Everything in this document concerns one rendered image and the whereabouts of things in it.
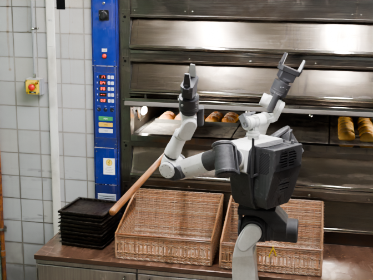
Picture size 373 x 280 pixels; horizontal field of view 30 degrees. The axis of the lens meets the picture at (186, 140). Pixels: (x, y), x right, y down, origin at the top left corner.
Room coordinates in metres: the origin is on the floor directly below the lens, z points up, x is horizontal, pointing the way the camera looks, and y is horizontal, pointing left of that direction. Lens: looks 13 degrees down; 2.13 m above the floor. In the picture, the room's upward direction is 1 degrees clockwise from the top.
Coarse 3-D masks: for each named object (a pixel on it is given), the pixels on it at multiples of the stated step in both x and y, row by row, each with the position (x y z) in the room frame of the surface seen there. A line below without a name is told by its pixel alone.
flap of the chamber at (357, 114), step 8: (128, 104) 4.00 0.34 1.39; (136, 104) 4.00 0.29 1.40; (144, 104) 3.99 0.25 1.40; (152, 104) 3.98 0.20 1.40; (160, 104) 3.97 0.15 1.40; (168, 104) 3.96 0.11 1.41; (176, 104) 3.95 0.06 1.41; (200, 104) 3.92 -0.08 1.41; (288, 112) 3.82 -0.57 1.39; (296, 112) 3.81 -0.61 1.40; (304, 112) 3.80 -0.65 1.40; (312, 112) 3.79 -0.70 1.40; (320, 112) 3.78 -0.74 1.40; (328, 112) 3.78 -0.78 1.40; (336, 112) 3.77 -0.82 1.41; (344, 112) 3.76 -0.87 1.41; (352, 112) 3.75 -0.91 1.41; (360, 112) 3.74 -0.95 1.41; (368, 112) 3.74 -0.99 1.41
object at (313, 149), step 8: (136, 136) 4.15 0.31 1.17; (144, 136) 4.14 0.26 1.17; (152, 136) 4.13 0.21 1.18; (160, 136) 4.12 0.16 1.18; (168, 136) 4.12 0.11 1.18; (192, 136) 4.13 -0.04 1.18; (200, 144) 4.07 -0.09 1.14; (208, 144) 4.06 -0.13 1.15; (304, 144) 3.95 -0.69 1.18; (312, 144) 3.94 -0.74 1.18; (320, 144) 3.95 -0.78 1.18; (328, 144) 3.95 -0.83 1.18; (336, 144) 3.95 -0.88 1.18; (344, 144) 3.95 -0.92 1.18; (328, 152) 3.92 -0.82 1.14; (336, 152) 3.91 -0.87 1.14; (344, 152) 3.90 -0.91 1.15; (352, 152) 3.89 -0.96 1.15; (360, 152) 3.88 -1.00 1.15; (368, 152) 3.87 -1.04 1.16
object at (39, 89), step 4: (28, 80) 4.21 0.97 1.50; (32, 80) 4.21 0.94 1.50; (36, 80) 4.20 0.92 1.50; (40, 80) 4.20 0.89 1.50; (28, 84) 4.21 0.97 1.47; (36, 84) 4.20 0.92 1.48; (40, 84) 4.20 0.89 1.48; (36, 88) 4.20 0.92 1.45; (40, 88) 4.20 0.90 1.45; (28, 92) 4.21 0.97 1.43; (32, 92) 4.21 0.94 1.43; (36, 92) 4.20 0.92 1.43; (40, 92) 4.20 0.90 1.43; (44, 92) 4.26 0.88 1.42
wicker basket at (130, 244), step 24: (144, 192) 4.09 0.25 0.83; (168, 192) 4.07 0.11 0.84; (192, 192) 4.04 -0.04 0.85; (144, 216) 4.05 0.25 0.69; (168, 216) 4.03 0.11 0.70; (192, 216) 4.01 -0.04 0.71; (216, 216) 3.78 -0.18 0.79; (120, 240) 3.65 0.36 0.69; (144, 240) 3.63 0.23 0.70; (168, 240) 3.60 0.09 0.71; (192, 240) 3.58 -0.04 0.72; (216, 240) 3.76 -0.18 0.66
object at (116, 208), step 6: (162, 156) 3.54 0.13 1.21; (156, 162) 3.42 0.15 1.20; (150, 168) 3.31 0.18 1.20; (156, 168) 3.37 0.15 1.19; (144, 174) 3.20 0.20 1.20; (150, 174) 3.26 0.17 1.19; (138, 180) 3.11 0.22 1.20; (144, 180) 3.15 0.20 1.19; (132, 186) 3.02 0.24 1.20; (138, 186) 3.05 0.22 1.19; (126, 192) 2.93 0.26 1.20; (132, 192) 2.95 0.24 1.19; (120, 198) 2.84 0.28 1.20; (126, 198) 2.86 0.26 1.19; (114, 204) 2.77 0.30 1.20; (120, 204) 2.78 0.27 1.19; (114, 210) 2.71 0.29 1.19
